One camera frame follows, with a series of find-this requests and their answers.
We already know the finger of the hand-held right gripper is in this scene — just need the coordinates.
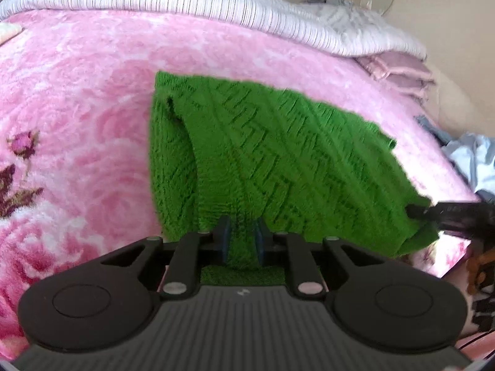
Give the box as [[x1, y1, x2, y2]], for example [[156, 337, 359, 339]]
[[435, 220, 495, 245], [407, 200, 495, 222]]

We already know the person's printed clothing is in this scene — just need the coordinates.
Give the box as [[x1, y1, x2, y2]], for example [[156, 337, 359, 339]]
[[462, 245, 495, 335]]

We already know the cream cloth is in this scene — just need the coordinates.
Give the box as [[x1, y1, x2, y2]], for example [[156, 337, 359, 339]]
[[0, 22, 23, 43]]

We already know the green knitted sweater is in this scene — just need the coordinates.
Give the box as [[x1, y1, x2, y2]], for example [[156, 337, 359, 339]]
[[149, 70, 439, 284]]

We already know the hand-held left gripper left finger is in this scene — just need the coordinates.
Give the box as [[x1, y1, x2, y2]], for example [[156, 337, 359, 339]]
[[100, 215, 232, 300]]

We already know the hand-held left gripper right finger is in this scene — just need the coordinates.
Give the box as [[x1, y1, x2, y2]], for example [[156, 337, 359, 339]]
[[253, 220, 389, 299]]

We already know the pink floral blanket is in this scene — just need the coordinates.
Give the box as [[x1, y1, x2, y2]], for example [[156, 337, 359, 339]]
[[0, 8, 484, 362]]

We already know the mauve folded cloth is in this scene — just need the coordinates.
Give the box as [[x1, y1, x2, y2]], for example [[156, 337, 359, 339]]
[[356, 52, 437, 103]]

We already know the light blue cloth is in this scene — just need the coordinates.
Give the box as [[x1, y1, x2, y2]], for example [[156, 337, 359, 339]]
[[415, 115, 495, 202]]

